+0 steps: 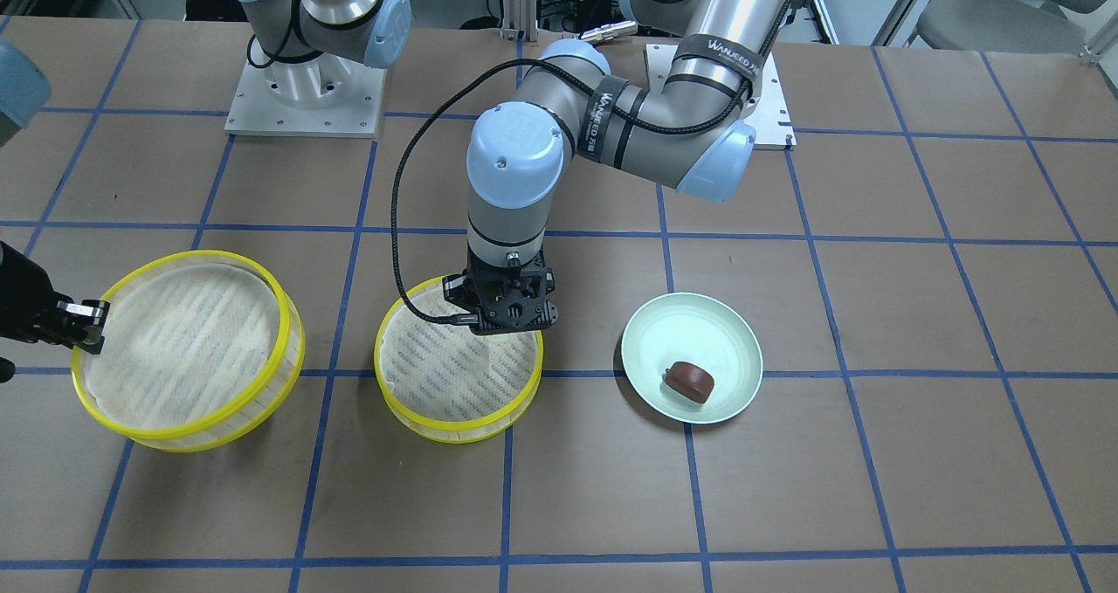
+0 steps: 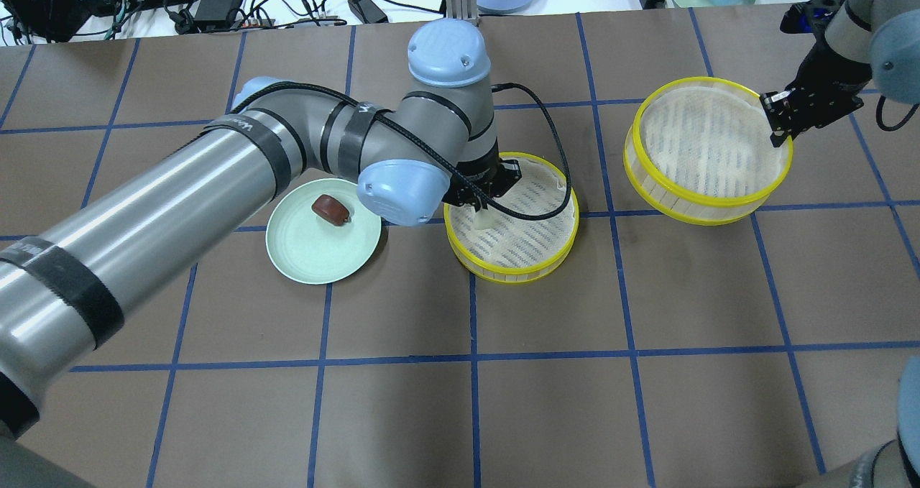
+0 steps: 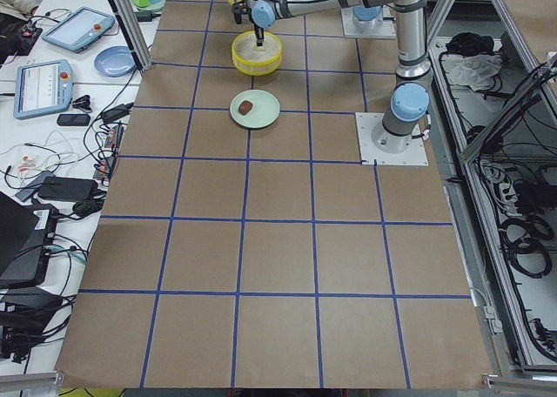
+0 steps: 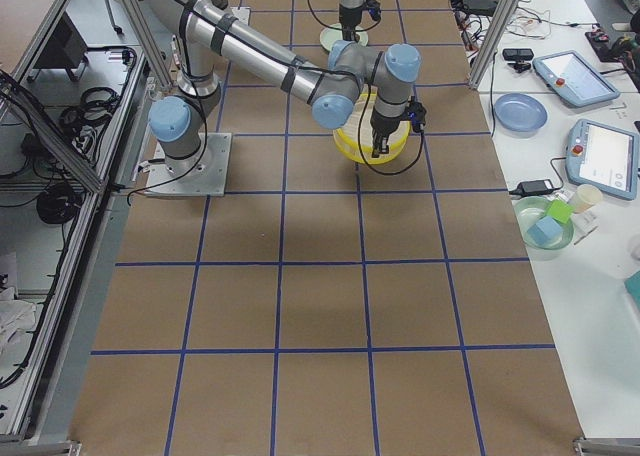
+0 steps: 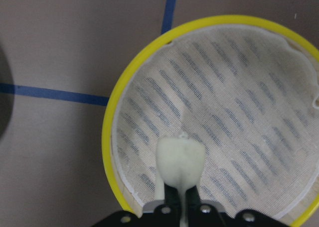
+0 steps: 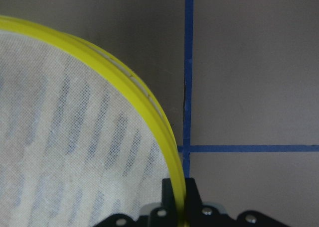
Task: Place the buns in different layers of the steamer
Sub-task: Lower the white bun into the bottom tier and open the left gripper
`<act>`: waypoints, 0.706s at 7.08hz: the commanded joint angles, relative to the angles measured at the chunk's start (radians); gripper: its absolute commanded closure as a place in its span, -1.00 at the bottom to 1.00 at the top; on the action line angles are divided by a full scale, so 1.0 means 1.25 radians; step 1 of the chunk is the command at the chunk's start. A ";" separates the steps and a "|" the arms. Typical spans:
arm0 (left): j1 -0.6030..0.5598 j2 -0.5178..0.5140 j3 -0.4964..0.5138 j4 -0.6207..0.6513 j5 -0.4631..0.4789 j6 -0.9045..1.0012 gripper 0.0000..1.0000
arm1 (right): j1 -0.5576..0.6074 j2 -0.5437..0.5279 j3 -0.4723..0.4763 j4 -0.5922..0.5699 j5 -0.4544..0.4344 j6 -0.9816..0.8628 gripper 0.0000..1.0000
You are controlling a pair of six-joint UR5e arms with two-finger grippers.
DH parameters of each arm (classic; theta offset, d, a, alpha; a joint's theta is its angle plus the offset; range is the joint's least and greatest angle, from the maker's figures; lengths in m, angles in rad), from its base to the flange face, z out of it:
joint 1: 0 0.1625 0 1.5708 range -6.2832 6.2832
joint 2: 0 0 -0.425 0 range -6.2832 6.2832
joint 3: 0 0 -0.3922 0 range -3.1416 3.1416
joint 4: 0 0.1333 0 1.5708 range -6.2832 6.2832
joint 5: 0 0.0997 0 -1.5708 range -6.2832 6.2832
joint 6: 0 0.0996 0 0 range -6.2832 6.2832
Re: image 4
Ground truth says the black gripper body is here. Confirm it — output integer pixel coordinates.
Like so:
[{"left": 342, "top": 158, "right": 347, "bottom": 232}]
[{"left": 370, "top": 111, "right": 407, "bottom": 140}]

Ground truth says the yellow steamer layer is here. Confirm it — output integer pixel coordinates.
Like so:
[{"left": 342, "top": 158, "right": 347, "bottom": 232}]
[
  {"left": 333, "top": 91, "right": 410, "bottom": 155},
  {"left": 335, "top": 141, "right": 405, "bottom": 165}
]

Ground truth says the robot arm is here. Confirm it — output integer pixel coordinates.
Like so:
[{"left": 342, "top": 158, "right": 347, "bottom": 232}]
[
  {"left": 339, "top": 0, "right": 365, "bottom": 41},
  {"left": 145, "top": 0, "right": 426, "bottom": 157}
]

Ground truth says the light green plate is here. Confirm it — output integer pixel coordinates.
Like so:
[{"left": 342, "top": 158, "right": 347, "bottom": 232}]
[{"left": 319, "top": 23, "right": 369, "bottom": 52}]

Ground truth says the blue plate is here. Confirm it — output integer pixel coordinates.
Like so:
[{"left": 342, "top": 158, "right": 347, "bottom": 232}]
[{"left": 494, "top": 93, "right": 548, "bottom": 133}]

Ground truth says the black webcam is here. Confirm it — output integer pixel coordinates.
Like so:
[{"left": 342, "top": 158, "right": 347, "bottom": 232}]
[{"left": 502, "top": 48, "right": 534, "bottom": 74}]

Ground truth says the black power adapter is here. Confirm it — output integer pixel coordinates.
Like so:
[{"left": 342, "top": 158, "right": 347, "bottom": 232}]
[{"left": 510, "top": 179, "right": 556, "bottom": 197}]

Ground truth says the green bowl with blocks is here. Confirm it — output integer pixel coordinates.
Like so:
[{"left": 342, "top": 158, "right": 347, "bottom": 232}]
[{"left": 513, "top": 196, "right": 574, "bottom": 250}]

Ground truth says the blue foam block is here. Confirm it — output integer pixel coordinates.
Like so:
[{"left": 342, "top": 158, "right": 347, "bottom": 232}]
[{"left": 527, "top": 216, "right": 563, "bottom": 245}]

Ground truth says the green foam block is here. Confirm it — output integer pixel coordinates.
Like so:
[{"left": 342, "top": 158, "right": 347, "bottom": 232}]
[{"left": 545, "top": 199, "right": 574, "bottom": 224}]

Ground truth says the far teach pendant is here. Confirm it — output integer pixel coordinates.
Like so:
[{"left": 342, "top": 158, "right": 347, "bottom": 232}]
[{"left": 532, "top": 50, "right": 620, "bottom": 107}]

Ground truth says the teach pendant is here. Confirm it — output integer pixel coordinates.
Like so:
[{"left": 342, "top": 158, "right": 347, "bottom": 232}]
[
  {"left": 532, "top": 50, "right": 620, "bottom": 107},
  {"left": 565, "top": 119, "right": 639, "bottom": 201}
]

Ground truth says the paper cup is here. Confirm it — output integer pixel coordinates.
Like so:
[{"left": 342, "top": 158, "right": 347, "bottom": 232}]
[{"left": 569, "top": 184, "right": 603, "bottom": 214}]

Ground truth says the near teach pendant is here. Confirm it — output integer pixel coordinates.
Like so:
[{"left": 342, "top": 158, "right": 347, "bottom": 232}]
[{"left": 565, "top": 119, "right": 639, "bottom": 201}]

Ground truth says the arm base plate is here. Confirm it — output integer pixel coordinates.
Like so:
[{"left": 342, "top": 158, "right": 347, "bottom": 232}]
[{"left": 143, "top": 131, "right": 232, "bottom": 197}]

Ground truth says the aluminium frame post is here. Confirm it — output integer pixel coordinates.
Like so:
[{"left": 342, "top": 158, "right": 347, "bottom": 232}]
[{"left": 468, "top": 0, "right": 519, "bottom": 90}]

